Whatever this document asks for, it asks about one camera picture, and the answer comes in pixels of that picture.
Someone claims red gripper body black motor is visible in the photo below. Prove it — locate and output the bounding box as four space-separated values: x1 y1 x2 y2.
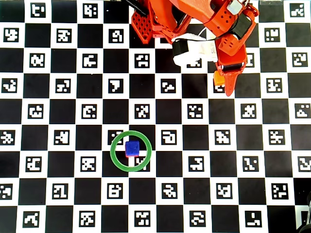
215 11 255 73

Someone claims red gripper finger with black pad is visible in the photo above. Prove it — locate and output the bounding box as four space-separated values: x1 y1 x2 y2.
221 69 243 97

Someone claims orange cube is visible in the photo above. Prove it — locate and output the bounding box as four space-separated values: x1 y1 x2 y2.
213 70 226 86

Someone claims blue cube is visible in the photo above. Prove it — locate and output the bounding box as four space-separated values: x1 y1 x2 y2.
124 140 140 156

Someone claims red cube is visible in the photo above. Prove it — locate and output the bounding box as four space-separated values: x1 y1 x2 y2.
124 145 140 159

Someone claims red perforated robot base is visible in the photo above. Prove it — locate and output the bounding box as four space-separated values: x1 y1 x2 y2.
131 11 171 46

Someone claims clear tape strip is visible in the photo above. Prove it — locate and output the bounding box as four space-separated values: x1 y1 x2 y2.
259 0 284 6

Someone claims black white checkerboard marker mat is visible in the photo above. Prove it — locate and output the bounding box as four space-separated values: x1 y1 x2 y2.
0 0 311 233

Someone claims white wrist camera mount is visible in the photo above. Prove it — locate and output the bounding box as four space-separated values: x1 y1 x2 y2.
171 33 219 66

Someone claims green ring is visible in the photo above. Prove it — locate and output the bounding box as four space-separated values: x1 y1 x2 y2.
110 130 153 172

